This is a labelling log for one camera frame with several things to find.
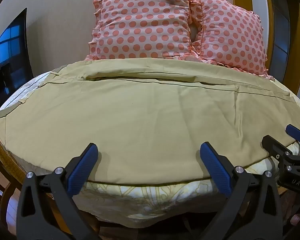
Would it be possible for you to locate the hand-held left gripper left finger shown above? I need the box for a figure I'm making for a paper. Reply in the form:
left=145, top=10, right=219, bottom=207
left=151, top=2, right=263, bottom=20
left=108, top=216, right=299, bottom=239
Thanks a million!
left=16, top=143, right=100, bottom=240

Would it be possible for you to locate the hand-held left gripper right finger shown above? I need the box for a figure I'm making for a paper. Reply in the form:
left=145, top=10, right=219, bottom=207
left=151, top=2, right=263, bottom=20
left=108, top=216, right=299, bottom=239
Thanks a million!
left=199, top=142, right=285, bottom=240

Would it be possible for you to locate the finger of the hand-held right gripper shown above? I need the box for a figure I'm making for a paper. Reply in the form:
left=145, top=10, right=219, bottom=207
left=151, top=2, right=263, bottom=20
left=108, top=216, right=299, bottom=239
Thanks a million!
left=262, top=135, right=293, bottom=160
left=285, top=124, right=300, bottom=145

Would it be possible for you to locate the beige blanket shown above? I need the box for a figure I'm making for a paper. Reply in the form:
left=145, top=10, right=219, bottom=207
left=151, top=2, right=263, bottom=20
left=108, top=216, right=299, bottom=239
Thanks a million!
left=0, top=58, right=300, bottom=184

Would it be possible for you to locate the floral printed bed sheet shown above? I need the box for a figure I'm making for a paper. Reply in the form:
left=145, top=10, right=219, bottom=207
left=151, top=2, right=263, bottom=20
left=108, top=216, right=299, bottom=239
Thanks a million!
left=0, top=70, right=300, bottom=227

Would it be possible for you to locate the wooden chair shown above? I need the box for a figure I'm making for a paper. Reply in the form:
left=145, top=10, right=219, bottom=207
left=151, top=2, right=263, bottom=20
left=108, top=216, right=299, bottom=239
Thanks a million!
left=0, top=127, right=24, bottom=233

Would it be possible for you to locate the pink polka dot pillow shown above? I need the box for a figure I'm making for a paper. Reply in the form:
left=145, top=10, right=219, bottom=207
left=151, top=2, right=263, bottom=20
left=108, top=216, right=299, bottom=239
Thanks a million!
left=190, top=0, right=275, bottom=81
left=84, top=0, right=203, bottom=62

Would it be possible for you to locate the dark window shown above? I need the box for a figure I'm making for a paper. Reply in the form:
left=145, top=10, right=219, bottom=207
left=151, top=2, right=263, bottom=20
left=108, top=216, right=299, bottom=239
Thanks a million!
left=0, top=7, right=34, bottom=111

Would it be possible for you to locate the yellow door frame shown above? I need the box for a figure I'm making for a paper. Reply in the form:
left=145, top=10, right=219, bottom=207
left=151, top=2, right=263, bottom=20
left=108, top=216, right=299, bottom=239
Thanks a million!
left=231, top=0, right=300, bottom=93

